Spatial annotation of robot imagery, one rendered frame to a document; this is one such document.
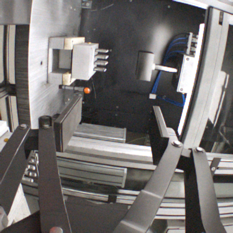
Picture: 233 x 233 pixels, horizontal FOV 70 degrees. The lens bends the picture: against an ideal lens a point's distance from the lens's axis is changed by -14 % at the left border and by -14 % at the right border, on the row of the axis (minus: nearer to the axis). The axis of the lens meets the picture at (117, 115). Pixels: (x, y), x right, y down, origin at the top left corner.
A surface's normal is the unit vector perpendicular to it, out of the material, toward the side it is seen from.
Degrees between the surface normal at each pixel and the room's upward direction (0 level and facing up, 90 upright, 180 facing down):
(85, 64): 90
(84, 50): 90
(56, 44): 90
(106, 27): 90
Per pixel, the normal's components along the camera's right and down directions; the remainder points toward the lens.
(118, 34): -0.07, 0.40
